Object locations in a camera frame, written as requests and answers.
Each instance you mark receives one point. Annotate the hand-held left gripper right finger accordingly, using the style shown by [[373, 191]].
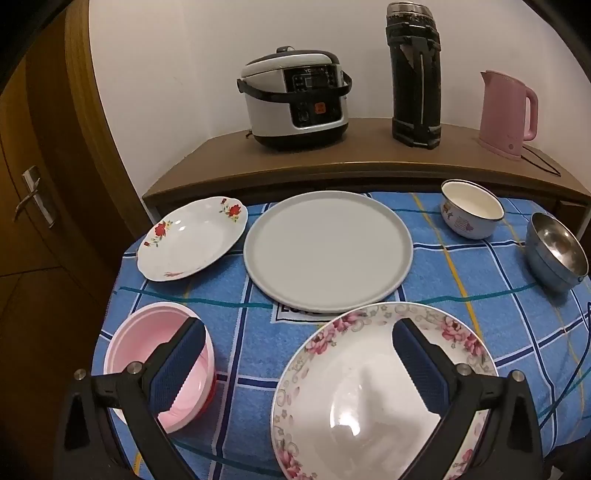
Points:
[[420, 364]]

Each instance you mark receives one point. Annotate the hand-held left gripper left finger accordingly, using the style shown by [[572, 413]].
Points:
[[180, 369]]

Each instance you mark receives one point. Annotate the pink plastic bowl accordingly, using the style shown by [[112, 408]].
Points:
[[138, 337]]

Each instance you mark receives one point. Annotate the large pink floral plate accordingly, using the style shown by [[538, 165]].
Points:
[[360, 369]]

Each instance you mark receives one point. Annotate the white plate with red flowers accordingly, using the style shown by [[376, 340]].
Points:
[[194, 240]]

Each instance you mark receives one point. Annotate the large grey round plate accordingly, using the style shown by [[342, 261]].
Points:
[[328, 249]]

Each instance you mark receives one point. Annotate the blue checkered cloth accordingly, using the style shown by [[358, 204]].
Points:
[[258, 360]]

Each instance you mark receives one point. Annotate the wooden door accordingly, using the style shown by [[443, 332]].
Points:
[[46, 286]]

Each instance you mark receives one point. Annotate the white enamel floral bowl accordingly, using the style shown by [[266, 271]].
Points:
[[471, 207]]

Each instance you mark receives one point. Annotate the stainless steel bowl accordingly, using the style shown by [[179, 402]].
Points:
[[551, 249]]

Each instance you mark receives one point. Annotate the wooden cabinet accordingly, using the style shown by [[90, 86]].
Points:
[[369, 147]]

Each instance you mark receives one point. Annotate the pink electric kettle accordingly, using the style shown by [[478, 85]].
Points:
[[503, 110]]

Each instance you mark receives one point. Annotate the black thermos flask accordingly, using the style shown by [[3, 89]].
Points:
[[415, 83]]

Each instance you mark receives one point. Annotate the white and black rice cooker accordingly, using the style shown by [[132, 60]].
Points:
[[295, 101]]

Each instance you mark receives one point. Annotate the wooden door frame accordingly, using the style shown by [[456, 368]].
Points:
[[90, 115]]

